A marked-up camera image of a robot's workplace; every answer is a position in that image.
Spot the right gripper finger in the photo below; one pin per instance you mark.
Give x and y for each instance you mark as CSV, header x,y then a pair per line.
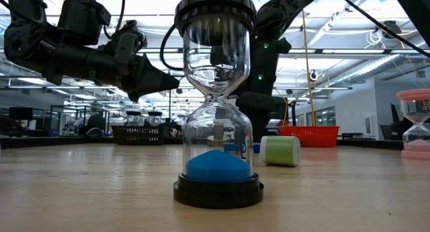
x,y
265,124

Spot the person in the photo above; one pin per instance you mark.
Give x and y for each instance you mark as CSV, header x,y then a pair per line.
x,y
97,122

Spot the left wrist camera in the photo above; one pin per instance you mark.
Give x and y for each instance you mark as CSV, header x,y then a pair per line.
x,y
82,21

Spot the silver ventilation duct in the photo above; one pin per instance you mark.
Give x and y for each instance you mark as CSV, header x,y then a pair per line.
x,y
376,65

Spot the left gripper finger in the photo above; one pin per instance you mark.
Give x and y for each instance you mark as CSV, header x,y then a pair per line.
x,y
151,79

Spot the pink hourglass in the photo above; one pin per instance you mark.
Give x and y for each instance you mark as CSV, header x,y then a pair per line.
x,y
415,95

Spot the black hourglass blue sand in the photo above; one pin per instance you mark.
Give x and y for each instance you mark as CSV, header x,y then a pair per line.
x,y
218,195

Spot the green white USB charger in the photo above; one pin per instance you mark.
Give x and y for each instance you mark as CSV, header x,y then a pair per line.
x,y
282,151

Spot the black hourglass white sand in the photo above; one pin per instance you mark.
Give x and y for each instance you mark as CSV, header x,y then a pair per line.
x,y
155,113

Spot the black computer monitor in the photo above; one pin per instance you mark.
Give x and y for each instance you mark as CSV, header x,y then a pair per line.
x,y
20,113

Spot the red plastic basket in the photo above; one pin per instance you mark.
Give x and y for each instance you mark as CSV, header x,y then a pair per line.
x,y
312,136

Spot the dark office chair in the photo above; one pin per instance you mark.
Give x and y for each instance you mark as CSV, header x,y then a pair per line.
x,y
93,132

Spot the black plastic basket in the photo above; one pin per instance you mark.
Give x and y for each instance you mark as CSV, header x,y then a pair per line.
x,y
137,136

